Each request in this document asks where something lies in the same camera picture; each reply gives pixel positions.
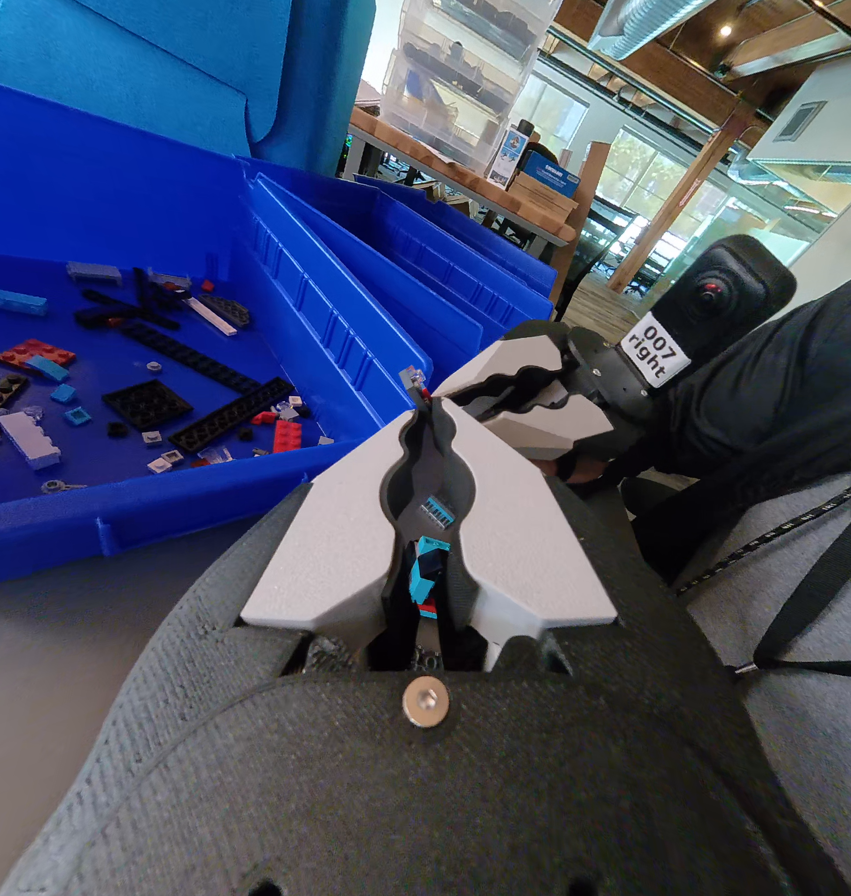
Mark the teal and black brick block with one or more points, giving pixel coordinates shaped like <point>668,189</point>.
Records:
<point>425,577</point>

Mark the red and teal brick assembly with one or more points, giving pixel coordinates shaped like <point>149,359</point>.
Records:
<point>417,383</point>

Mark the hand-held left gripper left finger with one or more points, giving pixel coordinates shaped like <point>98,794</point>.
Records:
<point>320,560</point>

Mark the clear plastic drawer organiser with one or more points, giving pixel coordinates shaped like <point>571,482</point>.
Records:
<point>467,70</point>

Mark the pile of loose toy bricks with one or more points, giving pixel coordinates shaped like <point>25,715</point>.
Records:
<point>117,385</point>

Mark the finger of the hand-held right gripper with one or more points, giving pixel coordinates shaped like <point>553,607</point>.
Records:
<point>558,427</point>
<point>509,357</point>

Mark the silver air duct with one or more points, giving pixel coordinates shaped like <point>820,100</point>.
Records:
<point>642,21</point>

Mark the black brick assembly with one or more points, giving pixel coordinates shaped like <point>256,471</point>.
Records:
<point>425,659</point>

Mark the small printed card box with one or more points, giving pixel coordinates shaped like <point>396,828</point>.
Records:
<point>507,155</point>

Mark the cardboard sheet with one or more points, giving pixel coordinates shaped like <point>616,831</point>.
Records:
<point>586,196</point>

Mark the grey desk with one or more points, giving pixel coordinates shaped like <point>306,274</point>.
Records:
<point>47,665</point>

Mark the blue plastic bin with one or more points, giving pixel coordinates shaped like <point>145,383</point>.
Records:
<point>397,301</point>
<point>152,196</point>
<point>481,266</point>

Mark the person's grey sweatshirt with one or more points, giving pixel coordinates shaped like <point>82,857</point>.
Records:
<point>803,700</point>

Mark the wooden table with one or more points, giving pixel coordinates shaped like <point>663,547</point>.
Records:
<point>453,168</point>

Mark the wooden box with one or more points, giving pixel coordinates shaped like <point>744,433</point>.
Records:
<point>541,199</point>

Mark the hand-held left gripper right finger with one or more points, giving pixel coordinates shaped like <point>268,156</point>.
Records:
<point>537,553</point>

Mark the person's right forearm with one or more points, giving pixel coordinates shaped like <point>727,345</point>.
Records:
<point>747,392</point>

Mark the person's right hand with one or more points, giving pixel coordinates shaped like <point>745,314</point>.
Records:
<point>579,469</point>

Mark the blue cardboard box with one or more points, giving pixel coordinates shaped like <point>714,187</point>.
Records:
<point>553,173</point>

